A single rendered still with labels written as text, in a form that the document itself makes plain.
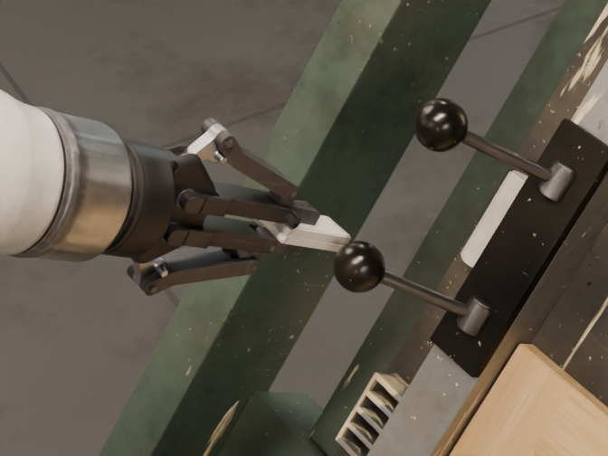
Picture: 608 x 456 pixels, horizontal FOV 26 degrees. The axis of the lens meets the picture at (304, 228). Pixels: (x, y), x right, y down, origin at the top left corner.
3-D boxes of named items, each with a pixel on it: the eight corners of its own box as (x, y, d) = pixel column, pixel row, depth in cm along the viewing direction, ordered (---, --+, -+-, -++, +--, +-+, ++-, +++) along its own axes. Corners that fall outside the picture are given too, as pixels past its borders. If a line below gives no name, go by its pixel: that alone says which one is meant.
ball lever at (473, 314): (468, 328, 102) (318, 268, 97) (492, 288, 101) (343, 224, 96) (482, 353, 99) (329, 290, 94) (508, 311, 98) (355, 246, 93)
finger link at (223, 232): (175, 225, 86) (165, 243, 86) (287, 247, 94) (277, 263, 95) (143, 194, 88) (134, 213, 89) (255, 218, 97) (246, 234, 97)
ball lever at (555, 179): (548, 198, 99) (398, 128, 94) (574, 155, 98) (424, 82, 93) (566, 218, 95) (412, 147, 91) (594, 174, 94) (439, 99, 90)
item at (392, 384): (356, 439, 112) (334, 439, 110) (396, 372, 110) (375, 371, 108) (386, 469, 110) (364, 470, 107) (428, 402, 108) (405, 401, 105)
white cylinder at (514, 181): (524, 172, 104) (473, 256, 106) (503, 166, 102) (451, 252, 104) (551, 192, 102) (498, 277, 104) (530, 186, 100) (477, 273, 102)
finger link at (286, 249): (260, 235, 94) (241, 270, 94) (306, 242, 97) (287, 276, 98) (247, 223, 94) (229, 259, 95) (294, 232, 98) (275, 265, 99)
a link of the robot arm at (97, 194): (-44, 204, 82) (33, 215, 87) (23, 286, 77) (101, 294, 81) (14, 78, 80) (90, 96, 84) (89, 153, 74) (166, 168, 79)
